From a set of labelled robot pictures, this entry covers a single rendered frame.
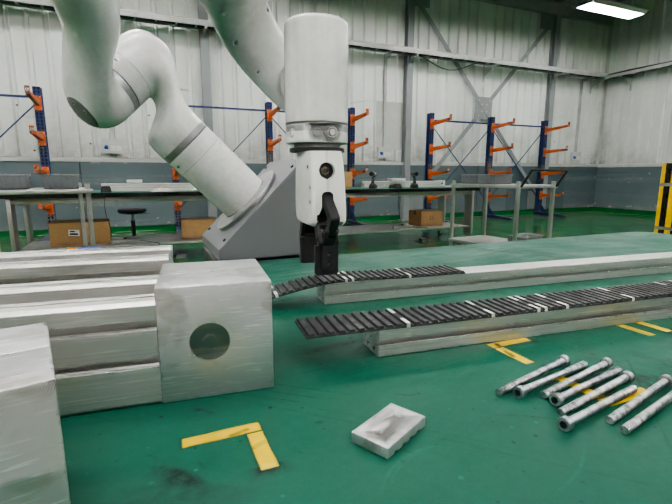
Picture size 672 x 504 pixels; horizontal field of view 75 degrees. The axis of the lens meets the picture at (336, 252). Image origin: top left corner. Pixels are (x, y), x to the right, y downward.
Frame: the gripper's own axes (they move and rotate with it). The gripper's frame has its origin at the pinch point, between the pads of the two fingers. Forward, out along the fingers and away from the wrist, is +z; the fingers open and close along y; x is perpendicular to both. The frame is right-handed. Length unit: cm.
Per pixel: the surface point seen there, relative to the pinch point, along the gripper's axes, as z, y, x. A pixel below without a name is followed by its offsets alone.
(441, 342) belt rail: 5.4, -21.0, -7.6
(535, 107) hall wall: -171, 831, -772
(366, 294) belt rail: 5.1, -2.0, -6.7
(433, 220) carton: 54, 507, -317
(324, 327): 2.7, -19.9, 4.9
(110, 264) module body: -1.9, -5.0, 25.7
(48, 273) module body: -1.3, -5.0, 31.9
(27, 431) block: -1.3, -39.0, 23.4
